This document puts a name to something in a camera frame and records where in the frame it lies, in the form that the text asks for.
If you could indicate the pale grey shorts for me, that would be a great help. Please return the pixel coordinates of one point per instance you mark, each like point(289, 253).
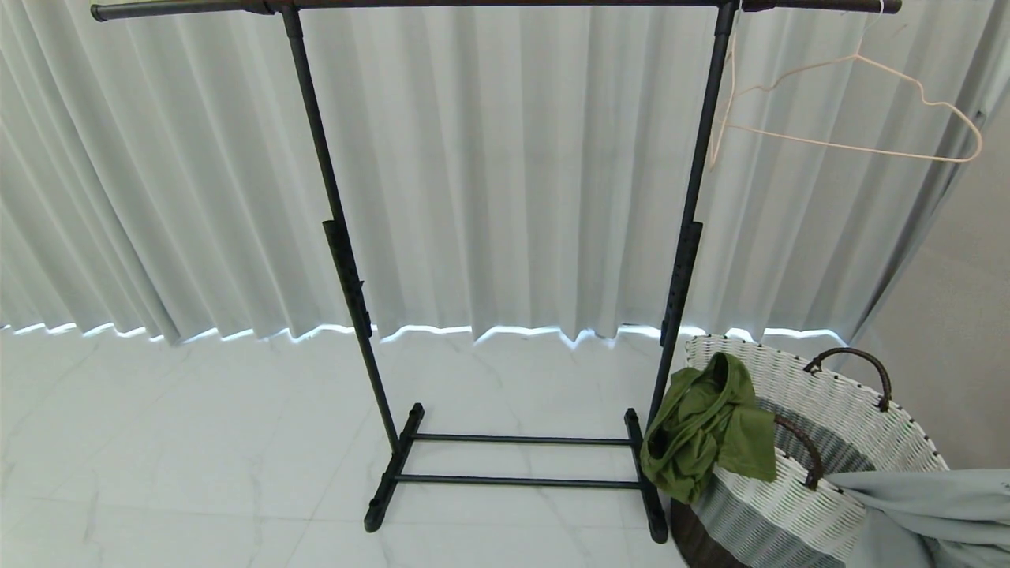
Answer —
point(931, 521)

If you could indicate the pink clothes hanger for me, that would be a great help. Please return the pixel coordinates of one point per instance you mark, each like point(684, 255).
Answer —
point(828, 147)
point(714, 150)

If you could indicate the white laundry basket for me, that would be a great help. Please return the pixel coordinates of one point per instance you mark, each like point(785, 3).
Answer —
point(789, 505)

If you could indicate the green long-sleeved shirt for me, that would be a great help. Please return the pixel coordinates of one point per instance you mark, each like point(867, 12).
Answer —
point(702, 434)

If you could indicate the black clothes rack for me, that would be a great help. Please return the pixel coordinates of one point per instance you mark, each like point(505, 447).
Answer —
point(316, 134)

